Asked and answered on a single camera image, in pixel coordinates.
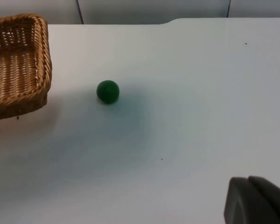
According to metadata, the green ball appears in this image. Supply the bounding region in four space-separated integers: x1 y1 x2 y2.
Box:
96 80 120 105

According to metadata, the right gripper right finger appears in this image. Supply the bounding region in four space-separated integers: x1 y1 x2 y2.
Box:
247 175 280 224

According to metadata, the pale brown wicker basket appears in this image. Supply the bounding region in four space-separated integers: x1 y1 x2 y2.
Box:
0 14 53 122

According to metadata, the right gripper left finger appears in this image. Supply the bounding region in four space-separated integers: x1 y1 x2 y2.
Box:
224 176 280 224

